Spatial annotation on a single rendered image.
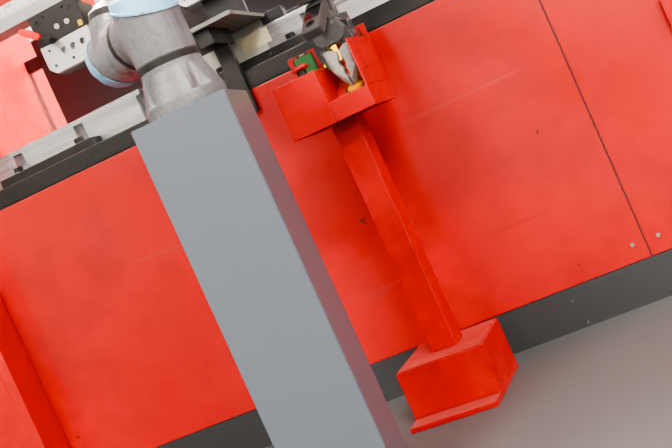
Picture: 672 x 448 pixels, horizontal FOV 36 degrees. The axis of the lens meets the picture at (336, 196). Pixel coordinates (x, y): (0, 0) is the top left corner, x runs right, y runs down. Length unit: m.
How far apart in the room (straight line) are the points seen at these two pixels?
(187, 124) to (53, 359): 1.22
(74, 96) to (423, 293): 1.58
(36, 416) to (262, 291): 1.19
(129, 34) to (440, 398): 0.99
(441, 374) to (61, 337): 1.08
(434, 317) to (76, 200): 1.00
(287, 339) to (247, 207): 0.23
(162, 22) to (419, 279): 0.81
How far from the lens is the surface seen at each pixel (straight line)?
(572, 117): 2.39
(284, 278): 1.76
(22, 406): 2.82
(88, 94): 3.41
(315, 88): 2.19
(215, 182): 1.76
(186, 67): 1.81
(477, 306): 2.47
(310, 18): 2.18
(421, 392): 2.24
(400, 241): 2.23
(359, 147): 2.22
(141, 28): 1.83
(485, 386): 2.20
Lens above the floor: 0.59
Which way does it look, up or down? 2 degrees down
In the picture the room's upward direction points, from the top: 24 degrees counter-clockwise
